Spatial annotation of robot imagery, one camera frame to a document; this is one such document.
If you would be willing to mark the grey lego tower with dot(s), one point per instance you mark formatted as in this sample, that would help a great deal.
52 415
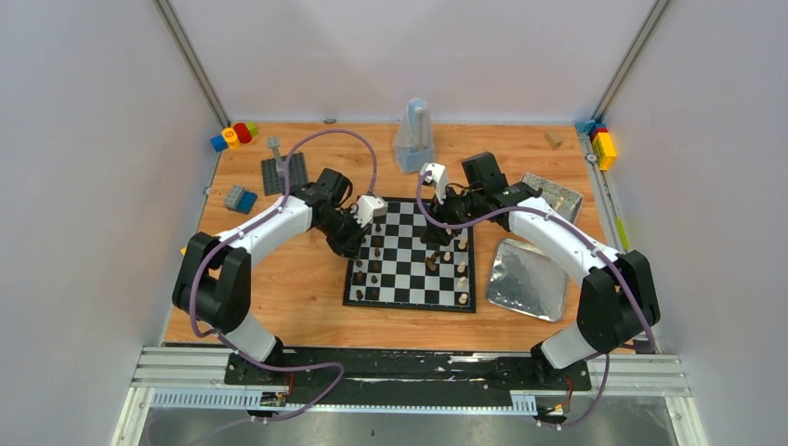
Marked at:
274 145

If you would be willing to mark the black white chessboard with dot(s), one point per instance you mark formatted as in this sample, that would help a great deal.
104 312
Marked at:
391 270

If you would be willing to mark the small wooden block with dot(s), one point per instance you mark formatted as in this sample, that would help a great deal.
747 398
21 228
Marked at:
553 139

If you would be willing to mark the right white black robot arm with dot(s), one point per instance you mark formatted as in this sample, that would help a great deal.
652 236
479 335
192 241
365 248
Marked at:
618 300

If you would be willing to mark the stacked lego bricks right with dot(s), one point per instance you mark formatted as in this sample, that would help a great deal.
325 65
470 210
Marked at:
604 153

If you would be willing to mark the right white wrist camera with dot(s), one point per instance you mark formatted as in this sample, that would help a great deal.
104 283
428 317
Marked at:
435 176

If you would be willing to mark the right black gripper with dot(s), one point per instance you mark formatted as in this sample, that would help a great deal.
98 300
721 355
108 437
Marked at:
440 213

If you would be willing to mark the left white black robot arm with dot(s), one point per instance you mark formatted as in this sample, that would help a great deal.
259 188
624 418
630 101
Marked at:
213 285

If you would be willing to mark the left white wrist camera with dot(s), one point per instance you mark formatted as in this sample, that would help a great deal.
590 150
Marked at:
367 208

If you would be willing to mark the dark fallen chess piece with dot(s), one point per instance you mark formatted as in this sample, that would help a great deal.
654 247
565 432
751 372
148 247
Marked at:
430 263

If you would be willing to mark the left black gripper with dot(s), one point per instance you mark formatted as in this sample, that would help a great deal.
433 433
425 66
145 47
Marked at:
353 236

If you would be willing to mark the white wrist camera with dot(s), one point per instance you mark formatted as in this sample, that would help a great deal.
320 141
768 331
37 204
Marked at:
435 176
367 208

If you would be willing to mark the colourful toy blocks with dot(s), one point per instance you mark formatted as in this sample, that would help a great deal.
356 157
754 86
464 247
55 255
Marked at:
234 136

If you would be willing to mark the grey lego baseplate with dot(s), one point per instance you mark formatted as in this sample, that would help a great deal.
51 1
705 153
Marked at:
273 181

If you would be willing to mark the silver metal tray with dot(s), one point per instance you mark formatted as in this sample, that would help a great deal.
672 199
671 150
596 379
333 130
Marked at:
525 280

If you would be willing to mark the blue grey lego brick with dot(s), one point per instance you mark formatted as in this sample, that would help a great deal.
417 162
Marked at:
240 200

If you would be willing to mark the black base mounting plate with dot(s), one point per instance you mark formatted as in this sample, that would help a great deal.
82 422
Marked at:
420 378

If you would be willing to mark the clear plastic container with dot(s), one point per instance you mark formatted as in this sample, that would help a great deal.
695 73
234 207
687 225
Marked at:
565 201

